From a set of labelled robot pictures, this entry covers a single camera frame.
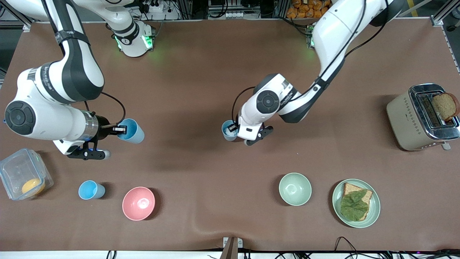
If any pale grey-blue plastic cup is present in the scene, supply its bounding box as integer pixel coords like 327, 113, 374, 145
221, 120, 240, 141

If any bright blue plastic cup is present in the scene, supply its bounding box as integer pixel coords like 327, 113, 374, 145
78, 180, 106, 200
117, 118, 145, 144

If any brown table cover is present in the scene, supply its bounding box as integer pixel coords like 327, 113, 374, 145
0, 19, 460, 252

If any pink bowl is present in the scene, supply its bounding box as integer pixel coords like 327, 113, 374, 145
122, 186, 156, 221

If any pale green bowl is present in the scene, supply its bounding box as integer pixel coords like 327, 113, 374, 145
279, 173, 312, 206

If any orange round food piece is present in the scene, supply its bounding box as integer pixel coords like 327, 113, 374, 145
22, 178, 46, 197

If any clear plastic food container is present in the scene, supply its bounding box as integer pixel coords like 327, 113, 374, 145
0, 148, 54, 201

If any metal table edge clamp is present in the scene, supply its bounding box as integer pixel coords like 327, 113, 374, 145
222, 236, 243, 259

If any white power strip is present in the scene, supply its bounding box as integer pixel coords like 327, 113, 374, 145
141, 0, 165, 13

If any brown bread slice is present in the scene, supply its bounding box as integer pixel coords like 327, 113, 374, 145
341, 182, 373, 221

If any orange snack bag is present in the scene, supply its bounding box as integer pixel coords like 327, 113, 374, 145
286, 0, 332, 19

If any green lettuce leaf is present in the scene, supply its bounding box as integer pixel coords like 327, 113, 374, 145
340, 190, 370, 221

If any pale green plate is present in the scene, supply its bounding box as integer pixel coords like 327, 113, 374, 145
332, 179, 381, 228

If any beige chrome toaster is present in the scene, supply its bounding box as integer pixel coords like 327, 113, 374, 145
386, 83, 460, 151

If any dark toast slice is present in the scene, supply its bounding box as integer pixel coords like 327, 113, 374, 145
431, 92, 460, 122

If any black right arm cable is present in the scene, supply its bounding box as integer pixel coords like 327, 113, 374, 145
41, 0, 127, 127

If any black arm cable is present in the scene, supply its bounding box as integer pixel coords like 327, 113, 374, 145
41, 0, 127, 127
232, 0, 390, 124

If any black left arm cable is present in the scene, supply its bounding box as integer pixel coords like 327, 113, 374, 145
232, 0, 390, 124

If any black looped floor cable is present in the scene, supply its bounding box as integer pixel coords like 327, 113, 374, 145
334, 236, 362, 259

